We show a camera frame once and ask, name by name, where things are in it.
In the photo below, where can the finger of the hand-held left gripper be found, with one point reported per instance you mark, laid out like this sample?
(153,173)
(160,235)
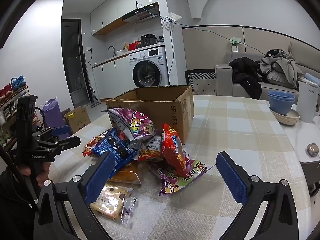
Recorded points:
(62,130)
(71,142)

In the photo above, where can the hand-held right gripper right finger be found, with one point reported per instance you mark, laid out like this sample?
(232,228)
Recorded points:
(230,177)

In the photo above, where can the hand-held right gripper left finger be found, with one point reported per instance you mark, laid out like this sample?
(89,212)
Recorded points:
(100,177)

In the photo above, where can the red orange snack packet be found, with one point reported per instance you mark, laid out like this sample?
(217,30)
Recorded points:
(91,145)

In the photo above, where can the orange snack clear packet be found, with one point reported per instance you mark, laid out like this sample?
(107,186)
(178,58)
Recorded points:
(125,175)

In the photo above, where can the clear cracker packet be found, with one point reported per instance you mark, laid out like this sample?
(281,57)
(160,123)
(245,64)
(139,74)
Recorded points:
(110,202)

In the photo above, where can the blue snack packet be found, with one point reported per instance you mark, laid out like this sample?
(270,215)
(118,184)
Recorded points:
(117,147)

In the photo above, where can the purple candy bag cartoon figure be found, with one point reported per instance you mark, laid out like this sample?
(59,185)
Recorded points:
(180,180)

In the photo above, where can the noodle snack packet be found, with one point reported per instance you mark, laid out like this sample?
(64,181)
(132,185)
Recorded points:
(150,152)

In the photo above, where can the red snack bag blue label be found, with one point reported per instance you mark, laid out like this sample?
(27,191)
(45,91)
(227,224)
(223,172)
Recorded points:
(175,152)

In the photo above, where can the purple candy bag pink lettering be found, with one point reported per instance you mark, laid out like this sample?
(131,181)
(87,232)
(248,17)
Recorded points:
(140,127)

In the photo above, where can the brown cardboard box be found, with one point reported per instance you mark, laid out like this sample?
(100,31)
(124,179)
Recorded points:
(150,110)

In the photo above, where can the person's left forearm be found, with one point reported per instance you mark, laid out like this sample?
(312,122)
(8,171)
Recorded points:
(12,205)

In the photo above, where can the person's left hand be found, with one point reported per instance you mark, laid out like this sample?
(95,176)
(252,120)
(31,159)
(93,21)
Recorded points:
(43,171)

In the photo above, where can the shoe rack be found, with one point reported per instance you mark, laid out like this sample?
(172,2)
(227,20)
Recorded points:
(10,120)

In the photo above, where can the small cardboard box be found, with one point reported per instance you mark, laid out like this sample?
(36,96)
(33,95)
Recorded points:
(77,120)

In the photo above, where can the red sneaker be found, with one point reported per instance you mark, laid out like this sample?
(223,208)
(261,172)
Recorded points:
(6,92)

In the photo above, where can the stick vacuum cleaner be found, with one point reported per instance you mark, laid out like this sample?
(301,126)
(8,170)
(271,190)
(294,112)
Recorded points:
(96,103)

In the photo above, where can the blue sneaker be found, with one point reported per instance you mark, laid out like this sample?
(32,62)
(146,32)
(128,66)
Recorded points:
(22,81)
(14,85)

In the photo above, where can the checkered tablecloth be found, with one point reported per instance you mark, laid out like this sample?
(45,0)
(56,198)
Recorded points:
(237,130)

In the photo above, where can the dark glass door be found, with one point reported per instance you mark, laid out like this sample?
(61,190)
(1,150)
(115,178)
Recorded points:
(73,60)

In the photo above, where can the white base cabinet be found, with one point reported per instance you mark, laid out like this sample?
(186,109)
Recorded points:
(112,77)

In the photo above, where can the beige bowl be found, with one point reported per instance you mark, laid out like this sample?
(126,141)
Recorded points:
(290,122)
(291,115)

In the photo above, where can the blue bowl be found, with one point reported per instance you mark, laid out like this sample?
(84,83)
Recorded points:
(281,95)
(281,107)

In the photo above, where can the small round brown object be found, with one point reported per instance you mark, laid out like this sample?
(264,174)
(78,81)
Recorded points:
(312,149)

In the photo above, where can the kitchen faucet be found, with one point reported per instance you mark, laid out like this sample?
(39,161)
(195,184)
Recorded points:
(112,48)

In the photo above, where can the grey sofa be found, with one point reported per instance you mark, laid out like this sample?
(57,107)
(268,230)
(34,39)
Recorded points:
(225,80)

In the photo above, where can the black jacket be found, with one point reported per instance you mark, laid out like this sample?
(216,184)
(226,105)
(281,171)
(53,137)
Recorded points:
(246,77)

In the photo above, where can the herringbone patterned stool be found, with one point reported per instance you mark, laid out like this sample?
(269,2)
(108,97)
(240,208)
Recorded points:
(200,77)

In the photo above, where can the orange bottle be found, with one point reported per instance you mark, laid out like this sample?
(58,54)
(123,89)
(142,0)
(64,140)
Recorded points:
(125,47)

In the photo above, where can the white washing machine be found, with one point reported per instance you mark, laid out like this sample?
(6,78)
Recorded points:
(147,67)

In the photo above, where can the white electric kettle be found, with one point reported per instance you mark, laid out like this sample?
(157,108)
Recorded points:
(306,100)

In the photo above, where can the red box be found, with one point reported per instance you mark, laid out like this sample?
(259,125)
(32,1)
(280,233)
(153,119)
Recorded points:
(134,45)

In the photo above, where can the grey jacket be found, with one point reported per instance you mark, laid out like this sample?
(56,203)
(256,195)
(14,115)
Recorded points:
(280,67)

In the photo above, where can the black rice cooker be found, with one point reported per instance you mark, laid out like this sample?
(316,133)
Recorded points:
(148,40)

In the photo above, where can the light blue cloth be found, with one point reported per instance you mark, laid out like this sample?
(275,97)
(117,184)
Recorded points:
(311,77)

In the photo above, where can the range hood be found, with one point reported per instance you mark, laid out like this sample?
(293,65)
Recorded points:
(142,13)

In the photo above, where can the white router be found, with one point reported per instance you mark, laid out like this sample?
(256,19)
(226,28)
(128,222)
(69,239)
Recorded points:
(174,17)

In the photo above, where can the white wall cabinets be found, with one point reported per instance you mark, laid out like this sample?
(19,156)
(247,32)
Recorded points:
(112,10)

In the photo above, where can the white wall charger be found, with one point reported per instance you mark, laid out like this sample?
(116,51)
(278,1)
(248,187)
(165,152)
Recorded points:
(235,42)

